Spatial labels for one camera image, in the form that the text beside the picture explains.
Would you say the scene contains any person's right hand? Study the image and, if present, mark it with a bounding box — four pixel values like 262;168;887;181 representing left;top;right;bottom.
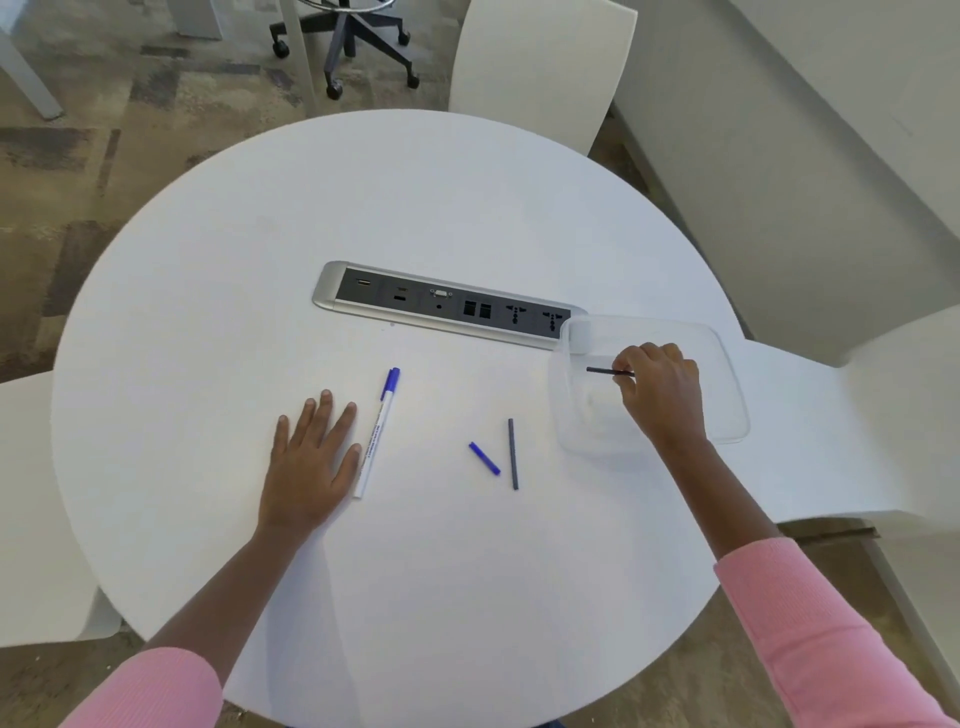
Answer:
612;342;711;452

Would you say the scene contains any person's left hand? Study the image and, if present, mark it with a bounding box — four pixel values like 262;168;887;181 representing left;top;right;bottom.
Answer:
258;390;363;535

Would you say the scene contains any person's right forearm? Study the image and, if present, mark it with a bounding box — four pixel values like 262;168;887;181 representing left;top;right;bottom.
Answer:
657;437;960;728

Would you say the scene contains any person's left forearm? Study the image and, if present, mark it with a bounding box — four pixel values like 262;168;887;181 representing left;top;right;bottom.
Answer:
58;519;320;728

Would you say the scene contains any white marker with blue cap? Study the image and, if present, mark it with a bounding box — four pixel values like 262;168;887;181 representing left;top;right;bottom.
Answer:
353;366;402;501

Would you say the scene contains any clear plastic container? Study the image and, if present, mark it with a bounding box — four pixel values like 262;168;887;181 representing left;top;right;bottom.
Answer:
549;314;752;459

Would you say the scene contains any silver power socket panel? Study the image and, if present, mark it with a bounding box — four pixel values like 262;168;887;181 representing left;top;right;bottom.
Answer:
312;260;591;353

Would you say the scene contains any white chair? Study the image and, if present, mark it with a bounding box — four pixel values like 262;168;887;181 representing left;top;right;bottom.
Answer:
735;303;960;676
447;0;639;158
0;370;123;651

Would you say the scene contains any white table leg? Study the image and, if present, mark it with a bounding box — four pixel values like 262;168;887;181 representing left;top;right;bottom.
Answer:
277;0;321;115
0;26;66;123

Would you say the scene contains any black office chair base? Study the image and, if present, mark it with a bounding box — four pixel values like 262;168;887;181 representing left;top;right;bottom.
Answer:
269;0;422;102

